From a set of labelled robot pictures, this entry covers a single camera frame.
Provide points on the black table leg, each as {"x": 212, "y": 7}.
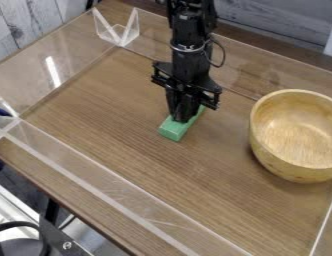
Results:
{"x": 52, "y": 211}

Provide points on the black metal bracket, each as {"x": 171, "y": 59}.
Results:
{"x": 60, "y": 243}

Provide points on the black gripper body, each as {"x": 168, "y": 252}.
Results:
{"x": 187, "y": 74}

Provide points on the light brown wooden bowl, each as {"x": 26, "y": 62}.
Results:
{"x": 291, "y": 135}

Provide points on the green rectangular block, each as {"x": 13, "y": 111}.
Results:
{"x": 173, "y": 130}

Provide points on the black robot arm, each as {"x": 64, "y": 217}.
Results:
{"x": 192, "y": 21}

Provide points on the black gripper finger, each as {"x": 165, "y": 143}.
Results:
{"x": 173, "y": 101}
{"x": 189, "y": 107}

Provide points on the clear acrylic tray walls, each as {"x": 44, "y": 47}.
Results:
{"x": 165, "y": 198}

